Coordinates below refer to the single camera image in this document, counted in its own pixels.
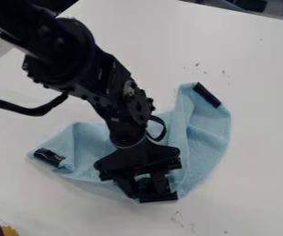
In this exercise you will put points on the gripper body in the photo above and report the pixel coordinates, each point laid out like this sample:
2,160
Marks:
141,158

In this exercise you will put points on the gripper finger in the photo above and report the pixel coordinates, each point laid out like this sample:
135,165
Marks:
160,182
127,186

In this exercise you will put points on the light blue cloth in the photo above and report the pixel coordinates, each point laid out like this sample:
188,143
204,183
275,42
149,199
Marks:
201,135

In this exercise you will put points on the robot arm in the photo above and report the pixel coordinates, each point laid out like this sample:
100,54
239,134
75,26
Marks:
65,61

